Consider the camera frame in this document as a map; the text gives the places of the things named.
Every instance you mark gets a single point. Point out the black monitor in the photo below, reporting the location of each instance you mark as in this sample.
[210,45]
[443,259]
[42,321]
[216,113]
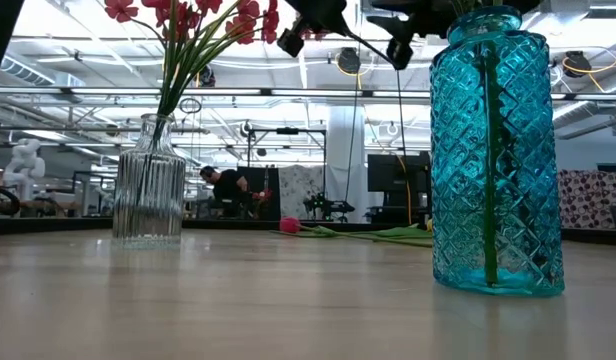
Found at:
[388,172]

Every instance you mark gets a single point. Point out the white robot figure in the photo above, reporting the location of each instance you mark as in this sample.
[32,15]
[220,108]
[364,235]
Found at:
[25,160]

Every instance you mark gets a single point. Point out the purple dotted cloth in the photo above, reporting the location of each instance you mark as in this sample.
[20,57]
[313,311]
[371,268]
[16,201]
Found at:
[588,197]

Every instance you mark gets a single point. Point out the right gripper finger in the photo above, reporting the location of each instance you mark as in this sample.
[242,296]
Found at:
[395,29]

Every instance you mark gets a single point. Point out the red artificial flower spray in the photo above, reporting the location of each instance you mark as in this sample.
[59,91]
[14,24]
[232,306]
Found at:
[120,10]
[260,20]

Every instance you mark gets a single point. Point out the clear ribbed glass vase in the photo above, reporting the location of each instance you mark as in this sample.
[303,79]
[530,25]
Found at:
[148,200]

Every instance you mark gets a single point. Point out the white artificial flower spray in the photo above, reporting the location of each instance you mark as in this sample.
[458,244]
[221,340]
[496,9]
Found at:
[490,175]

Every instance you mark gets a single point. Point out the white patterned cloth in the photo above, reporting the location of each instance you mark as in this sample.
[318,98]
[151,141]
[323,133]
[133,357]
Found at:
[298,187]

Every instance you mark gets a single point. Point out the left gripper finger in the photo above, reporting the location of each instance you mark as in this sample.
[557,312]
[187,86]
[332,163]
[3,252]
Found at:
[333,15]

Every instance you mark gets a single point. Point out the red artificial tulip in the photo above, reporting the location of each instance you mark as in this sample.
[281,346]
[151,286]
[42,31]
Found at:
[290,225]

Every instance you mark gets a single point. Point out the black stand frame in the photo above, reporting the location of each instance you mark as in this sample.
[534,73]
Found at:
[288,131]

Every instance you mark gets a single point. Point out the blue diamond-pattern glass vase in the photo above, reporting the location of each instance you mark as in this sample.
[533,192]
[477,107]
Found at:
[528,150]

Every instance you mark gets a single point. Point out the black wheeled cart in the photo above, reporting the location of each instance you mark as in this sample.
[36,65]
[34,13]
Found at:
[328,206]

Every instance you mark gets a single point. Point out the person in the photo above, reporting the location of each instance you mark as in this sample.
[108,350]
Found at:
[228,187]

